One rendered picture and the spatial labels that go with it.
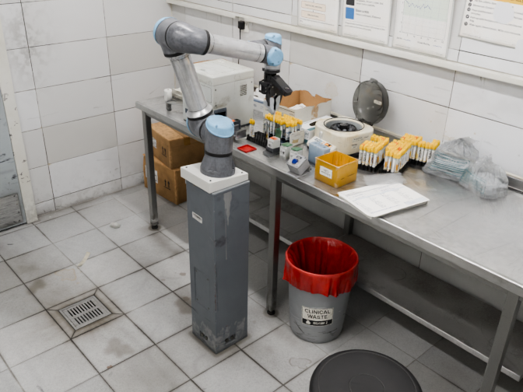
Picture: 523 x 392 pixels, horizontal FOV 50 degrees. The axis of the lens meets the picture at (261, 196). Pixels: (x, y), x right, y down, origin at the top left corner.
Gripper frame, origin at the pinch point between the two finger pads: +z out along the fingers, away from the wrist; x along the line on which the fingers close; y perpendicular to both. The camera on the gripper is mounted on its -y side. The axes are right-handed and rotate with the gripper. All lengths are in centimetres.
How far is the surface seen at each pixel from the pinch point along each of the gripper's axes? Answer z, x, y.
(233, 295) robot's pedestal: 78, 36, -18
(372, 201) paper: 19, 2, -64
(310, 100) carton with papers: 10, -49, 26
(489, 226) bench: 21, -20, -102
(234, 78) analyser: -6.6, -5.7, 37.8
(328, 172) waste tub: 14.7, 3.3, -39.9
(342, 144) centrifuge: 13.3, -22.4, -24.2
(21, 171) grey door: 70, 73, 160
